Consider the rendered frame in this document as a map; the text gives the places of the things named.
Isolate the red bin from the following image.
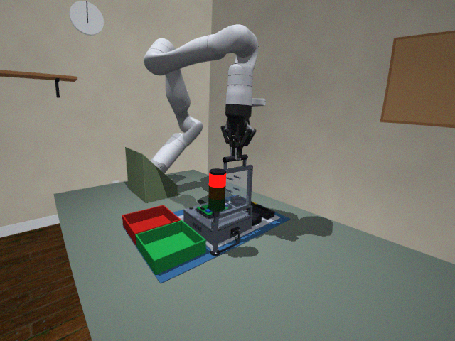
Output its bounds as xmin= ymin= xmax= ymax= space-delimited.
xmin=122 ymin=205 xmax=181 ymax=246

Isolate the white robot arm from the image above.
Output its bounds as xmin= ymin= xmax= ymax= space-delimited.
xmin=144 ymin=25 xmax=266 ymax=173

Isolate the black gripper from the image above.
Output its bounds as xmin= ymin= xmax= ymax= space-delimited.
xmin=221 ymin=104 xmax=256 ymax=161

